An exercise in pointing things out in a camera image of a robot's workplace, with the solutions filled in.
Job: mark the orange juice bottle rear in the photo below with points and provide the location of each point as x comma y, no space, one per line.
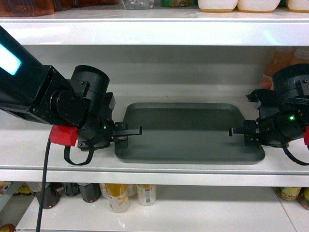
278,59

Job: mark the dark tea bottle middle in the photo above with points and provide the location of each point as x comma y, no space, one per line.
71,189

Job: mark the white metal shelving unit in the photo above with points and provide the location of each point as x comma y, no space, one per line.
172,55

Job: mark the clear water bottle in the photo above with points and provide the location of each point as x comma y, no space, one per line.
138,4

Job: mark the dark tea bottle right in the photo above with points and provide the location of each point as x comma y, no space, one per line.
90,191

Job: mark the green yellow can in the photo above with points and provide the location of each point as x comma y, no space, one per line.
288,193

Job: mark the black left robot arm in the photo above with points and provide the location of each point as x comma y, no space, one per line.
81,107

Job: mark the dark tea bottle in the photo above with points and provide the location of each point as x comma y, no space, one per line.
90,191
51,196
71,189

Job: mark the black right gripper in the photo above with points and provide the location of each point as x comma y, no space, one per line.
280,120

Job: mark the red camera mount block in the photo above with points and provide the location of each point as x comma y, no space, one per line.
63,135

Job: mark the brown snack package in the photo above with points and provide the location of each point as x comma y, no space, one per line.
26,8

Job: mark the dark tea bottle left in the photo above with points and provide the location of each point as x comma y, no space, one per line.
51,196

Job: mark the yellow drink bottle front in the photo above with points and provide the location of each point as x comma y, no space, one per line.
118,197

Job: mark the white label drink bottle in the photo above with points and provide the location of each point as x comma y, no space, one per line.
146,194

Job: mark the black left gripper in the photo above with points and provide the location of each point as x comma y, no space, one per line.
96,133

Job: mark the white jug right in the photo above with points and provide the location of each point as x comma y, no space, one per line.
300,6

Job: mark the white jug left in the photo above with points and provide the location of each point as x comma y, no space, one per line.
217,6

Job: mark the white jug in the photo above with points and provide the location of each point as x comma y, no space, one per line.
257,6
217,6
300,6

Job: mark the white jug middle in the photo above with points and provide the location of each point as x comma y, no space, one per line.
257,6

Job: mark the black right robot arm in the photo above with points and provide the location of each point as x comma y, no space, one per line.
292,81

